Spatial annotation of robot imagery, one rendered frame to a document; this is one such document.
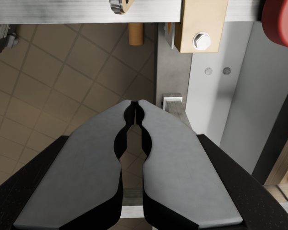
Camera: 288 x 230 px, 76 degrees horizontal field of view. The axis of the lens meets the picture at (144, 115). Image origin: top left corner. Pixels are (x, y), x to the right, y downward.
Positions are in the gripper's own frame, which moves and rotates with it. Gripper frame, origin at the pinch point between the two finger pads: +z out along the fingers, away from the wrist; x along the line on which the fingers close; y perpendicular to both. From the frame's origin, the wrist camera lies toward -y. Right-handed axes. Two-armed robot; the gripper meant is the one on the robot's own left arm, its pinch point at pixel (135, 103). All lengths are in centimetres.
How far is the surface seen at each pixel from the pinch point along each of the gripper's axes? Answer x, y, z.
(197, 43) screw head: 7.2, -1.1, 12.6
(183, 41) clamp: 5.7, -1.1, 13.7
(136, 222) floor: -5, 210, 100
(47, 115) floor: -65, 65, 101
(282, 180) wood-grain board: 25.5, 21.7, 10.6
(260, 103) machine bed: 28.1, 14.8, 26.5
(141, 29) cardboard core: 1, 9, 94
